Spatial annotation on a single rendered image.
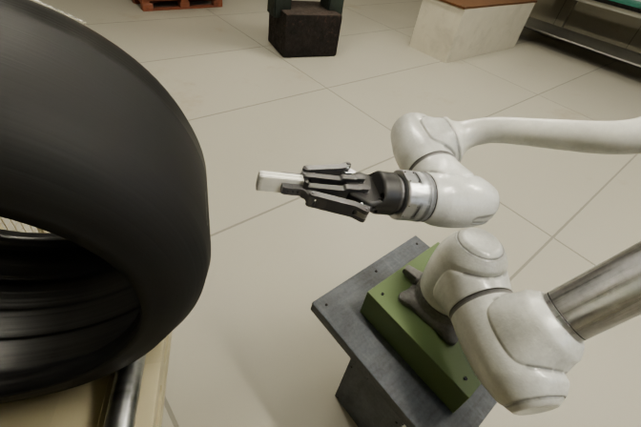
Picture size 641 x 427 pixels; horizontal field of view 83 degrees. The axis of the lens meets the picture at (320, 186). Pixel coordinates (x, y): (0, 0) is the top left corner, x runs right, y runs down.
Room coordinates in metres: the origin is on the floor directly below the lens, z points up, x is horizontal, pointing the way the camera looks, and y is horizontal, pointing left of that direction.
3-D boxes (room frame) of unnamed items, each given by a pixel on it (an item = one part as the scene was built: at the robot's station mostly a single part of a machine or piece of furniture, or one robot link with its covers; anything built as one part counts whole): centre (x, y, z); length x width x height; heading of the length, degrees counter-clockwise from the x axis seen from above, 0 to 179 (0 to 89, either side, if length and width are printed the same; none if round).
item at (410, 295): (0.62, -0.37, 0.78); 0.22 x 0.18 x 0.06; 51
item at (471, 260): (0.60, -0.39, 0.92); 0.18 x 0.16 x 0.22; 16
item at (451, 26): (5.85, -1.80, 0.35); 1.99 x 0.64 x 0.69; 135
